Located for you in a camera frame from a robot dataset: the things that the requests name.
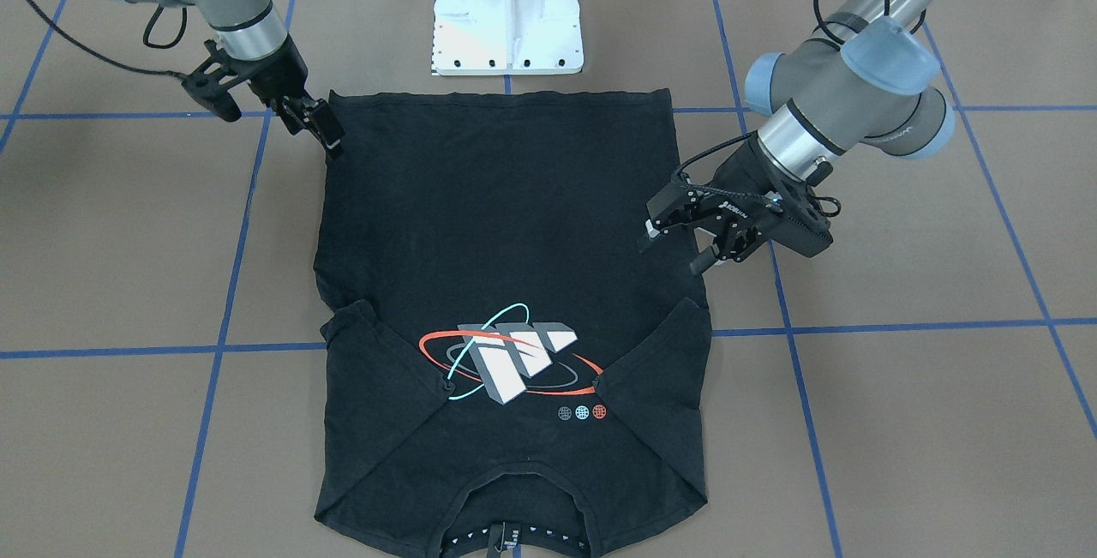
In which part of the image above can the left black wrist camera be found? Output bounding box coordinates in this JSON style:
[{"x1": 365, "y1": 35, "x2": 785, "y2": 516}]
[{"x1": 755, "y1": 176, "x2": 834, "y2": 257}]

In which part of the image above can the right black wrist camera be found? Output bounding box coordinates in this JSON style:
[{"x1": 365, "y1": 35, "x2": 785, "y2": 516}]
[{"x1": 182, "y1": 39, "x2": 255, "y2": 122}]

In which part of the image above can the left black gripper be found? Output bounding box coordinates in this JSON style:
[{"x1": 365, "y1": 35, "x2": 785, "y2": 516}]
[{"x1": 636, "y1": 141, "x2": 827, "y2": 276}]

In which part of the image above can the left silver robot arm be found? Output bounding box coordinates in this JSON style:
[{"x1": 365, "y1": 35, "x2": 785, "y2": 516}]
[{"x1": 638, "y1": 0, "x2": 955, "y2": 274}]

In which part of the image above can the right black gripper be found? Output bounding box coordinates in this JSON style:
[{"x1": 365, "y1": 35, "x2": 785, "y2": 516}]
[{"x1": 249, "y1": 36, "x2": 344, "y2": 157}]

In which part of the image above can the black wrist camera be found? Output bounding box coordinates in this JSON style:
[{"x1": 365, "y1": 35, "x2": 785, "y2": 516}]
[
  {"x1": 755, "y1": 176, "x2": 834, "y2": 257},
  {"x1": 182, "y1": 39, "x2": 255, "y2": 122}
]

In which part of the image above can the black graphic t-shirt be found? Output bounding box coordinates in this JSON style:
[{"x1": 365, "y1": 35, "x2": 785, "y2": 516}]
[{"x1": 314, "y1": 89, "x2": 712, "y2": 557}]

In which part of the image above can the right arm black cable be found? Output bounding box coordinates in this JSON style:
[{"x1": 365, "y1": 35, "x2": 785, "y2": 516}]
[{"x1": 7, "y1": 0, "x2": 194, "y2": 83}]

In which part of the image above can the white pedestal column base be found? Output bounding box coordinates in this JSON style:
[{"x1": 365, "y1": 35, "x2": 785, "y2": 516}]
[{"x1": 431, "y1": 0, "x2": 584, "y2": 76}]

